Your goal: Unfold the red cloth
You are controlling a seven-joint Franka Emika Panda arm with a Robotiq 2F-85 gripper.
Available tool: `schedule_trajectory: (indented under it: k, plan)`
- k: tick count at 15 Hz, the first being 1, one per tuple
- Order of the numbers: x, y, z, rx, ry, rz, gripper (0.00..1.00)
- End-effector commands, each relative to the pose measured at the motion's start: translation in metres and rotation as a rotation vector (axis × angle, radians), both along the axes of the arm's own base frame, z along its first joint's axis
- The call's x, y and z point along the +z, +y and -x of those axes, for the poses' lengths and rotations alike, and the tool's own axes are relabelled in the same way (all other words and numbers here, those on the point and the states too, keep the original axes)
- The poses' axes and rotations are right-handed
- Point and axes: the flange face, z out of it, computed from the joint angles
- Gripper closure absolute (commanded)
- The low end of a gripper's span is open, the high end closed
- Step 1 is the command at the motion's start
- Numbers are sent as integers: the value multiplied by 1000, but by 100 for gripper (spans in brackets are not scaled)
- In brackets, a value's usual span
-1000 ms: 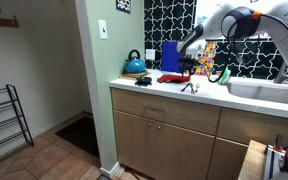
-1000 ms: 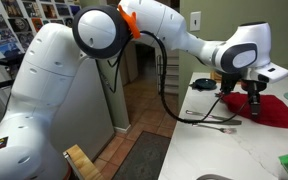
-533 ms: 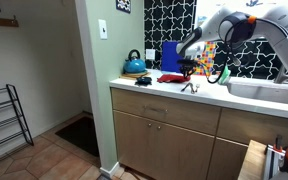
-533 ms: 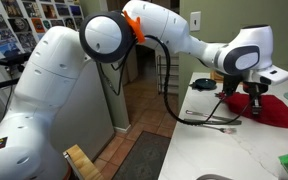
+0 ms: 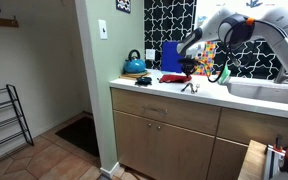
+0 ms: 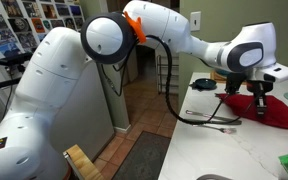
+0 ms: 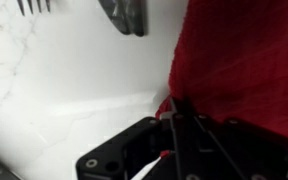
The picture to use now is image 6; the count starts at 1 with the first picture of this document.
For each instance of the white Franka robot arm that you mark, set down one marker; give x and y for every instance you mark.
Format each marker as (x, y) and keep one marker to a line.
(50, 83)

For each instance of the black camera tripod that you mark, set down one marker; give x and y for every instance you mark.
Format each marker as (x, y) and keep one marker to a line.
(14, 60)

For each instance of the wooden trivet board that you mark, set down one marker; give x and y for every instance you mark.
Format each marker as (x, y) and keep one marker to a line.
(217, 78)

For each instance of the silver table knife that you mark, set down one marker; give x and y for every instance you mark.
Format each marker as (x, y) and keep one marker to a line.
(204, 114)

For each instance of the silver fork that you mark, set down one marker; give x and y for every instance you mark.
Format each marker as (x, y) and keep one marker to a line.
(214, 128)

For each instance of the wooden butcher block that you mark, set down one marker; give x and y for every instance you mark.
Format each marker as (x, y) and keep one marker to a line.
(82, 163)

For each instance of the white light switch plate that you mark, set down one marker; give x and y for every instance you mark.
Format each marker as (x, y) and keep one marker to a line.
(195, 21)

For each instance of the red knitted cloth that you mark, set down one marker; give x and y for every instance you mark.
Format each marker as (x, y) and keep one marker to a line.
(284, 113)

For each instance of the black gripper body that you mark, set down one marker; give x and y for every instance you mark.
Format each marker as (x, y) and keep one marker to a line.
(260, 88)

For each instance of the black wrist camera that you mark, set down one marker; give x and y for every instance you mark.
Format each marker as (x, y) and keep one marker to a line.
(234, 83)

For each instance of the small dark dish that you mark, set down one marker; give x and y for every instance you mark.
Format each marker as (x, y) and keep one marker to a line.
(205, 84)

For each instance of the blue kettle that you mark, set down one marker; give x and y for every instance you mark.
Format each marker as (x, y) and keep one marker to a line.
(222, 72)

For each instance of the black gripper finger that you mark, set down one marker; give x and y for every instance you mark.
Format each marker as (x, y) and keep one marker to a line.
(264, 106)
(258, 106)

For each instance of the white refrigerator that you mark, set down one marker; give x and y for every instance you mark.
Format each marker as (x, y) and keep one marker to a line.
(84, 116)

